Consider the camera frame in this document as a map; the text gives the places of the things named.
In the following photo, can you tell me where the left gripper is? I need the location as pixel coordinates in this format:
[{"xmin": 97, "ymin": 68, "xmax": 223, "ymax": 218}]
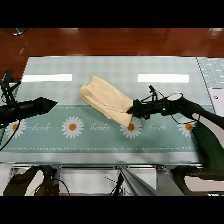
[{"xmin": 20, "ymin": 96, "xmax": 59, "ymax": 118}]

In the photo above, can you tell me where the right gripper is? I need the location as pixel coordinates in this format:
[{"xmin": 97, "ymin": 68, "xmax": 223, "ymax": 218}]
[{"xmin": 126, "ymin": 98, "xmax": 168, "ymax": 120}]

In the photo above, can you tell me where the cream yellow garment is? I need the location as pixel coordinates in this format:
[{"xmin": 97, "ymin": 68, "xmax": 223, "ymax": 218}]
[{"xmin": 79, "ymin": 75, "xmax": 136, "ymax": 128}]

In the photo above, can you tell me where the silver frame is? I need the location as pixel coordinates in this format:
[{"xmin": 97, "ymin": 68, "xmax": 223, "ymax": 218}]
[{"xmin": 0, "ymin": 162, "xmax": 224, "ymax": 197}]

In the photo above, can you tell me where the black cable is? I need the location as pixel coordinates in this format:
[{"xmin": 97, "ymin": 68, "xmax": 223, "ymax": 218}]
[{"xmin": 104, "ymin": 171, "xmax": 126, "ymax": 197}]

